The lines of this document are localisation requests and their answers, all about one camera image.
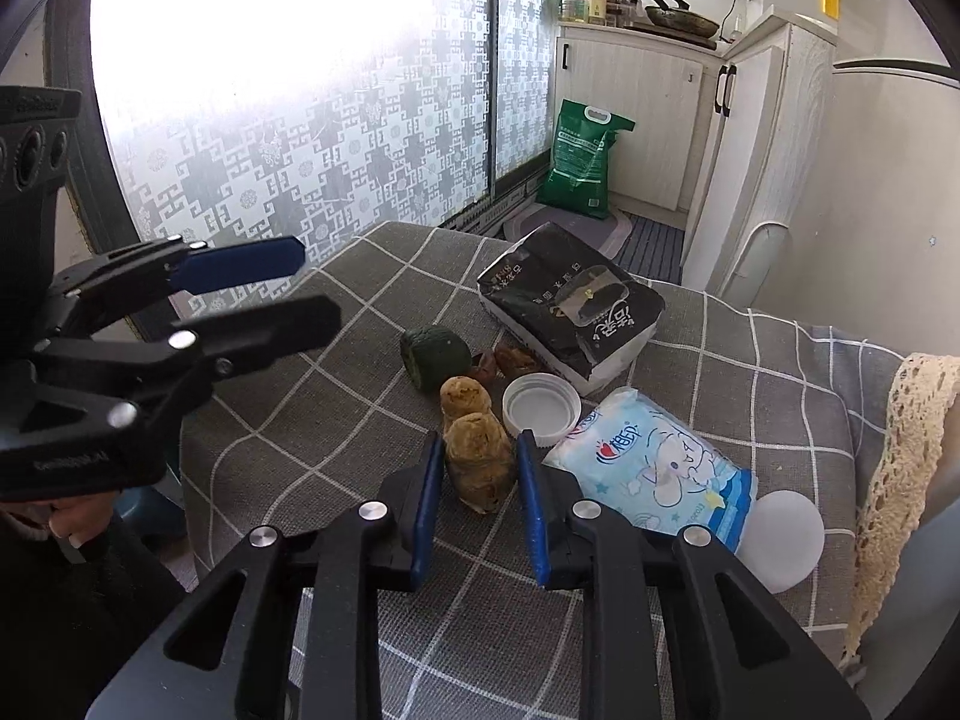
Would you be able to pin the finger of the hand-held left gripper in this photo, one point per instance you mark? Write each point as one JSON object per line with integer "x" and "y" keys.
{"x": 285, "y": 322}
{"x": 240, "y": 259}

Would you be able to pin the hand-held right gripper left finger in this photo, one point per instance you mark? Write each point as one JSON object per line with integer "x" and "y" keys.
{"x": 429, "y": 510}

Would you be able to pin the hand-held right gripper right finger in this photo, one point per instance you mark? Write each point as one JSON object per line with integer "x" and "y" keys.
{"x": 529, "y": 510}

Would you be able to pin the large brown crumbly cake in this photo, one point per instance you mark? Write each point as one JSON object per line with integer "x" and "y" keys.
{"x": 480, "y": 461}

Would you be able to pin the white plastic lid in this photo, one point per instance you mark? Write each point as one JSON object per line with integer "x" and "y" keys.
{"x": 540, "y": 409}

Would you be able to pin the dark blue trash bin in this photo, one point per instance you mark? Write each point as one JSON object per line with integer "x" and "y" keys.
{"x": 150, "y": 510}

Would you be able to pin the black tissue package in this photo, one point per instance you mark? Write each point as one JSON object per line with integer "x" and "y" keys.
{"x": 570, "y": 307}

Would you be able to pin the person's left forearm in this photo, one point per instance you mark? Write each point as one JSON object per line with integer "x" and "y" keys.
{"x": 75, "y": 615}

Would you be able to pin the person's left hand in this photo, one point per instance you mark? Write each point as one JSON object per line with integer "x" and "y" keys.
{"x": 79, "y": 521}

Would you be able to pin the grey checked tablecloth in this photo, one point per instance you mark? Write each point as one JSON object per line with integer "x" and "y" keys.
{"x": 315, "y": 405}

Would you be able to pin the small brown crumbly cake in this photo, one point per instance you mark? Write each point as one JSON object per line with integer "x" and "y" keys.
{"x": 463, "y": 397}

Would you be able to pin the blue cartoon tissue packet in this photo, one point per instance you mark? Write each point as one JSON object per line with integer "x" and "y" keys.
{"x": 652, "y": 465}

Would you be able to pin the wide patterned glass door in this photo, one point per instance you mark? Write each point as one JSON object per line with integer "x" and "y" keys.
{"x": 300, "y": 127}

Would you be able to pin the small dark brown food scrap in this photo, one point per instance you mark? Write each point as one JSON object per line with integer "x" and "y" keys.
{"x": 484, "y": 369}

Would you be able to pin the wide brown food scrap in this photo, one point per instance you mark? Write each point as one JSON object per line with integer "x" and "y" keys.
{"x": 521, "y": 358}

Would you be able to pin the translucent white round disc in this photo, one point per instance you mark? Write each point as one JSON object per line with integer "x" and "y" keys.
{"x": 787, "y": 540}

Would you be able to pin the oval grey floor mat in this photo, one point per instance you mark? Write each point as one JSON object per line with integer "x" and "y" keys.
{"x": 585, "y": 229}

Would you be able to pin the dark striped floor rug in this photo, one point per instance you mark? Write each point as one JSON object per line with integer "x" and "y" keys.
{"x": 656, "y": 247}

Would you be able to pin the blue-grey checked cloth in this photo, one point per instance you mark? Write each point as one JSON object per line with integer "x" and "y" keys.
{"x": 847, "y": 405}

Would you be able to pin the green rice bag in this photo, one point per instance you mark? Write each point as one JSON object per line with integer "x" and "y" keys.
{"x": 581, "y": 157}

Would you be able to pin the narrow patterned glass door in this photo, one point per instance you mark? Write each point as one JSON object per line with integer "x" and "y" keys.
{"x": 529, "y": 52}

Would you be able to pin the cream lace cloth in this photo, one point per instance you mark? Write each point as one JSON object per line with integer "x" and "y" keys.
{"x": 907, "y": 435}

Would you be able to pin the tall white wooden cabinet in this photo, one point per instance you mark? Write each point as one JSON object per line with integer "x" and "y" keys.
{"x": 765, "y": 150}

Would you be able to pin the low white wooden cabinet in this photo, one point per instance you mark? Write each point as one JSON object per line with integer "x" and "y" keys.
{"x": 637, "y": 75}

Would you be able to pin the black frying pan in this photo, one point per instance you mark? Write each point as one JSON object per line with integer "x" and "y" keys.
{"x": 679, "y": 19}

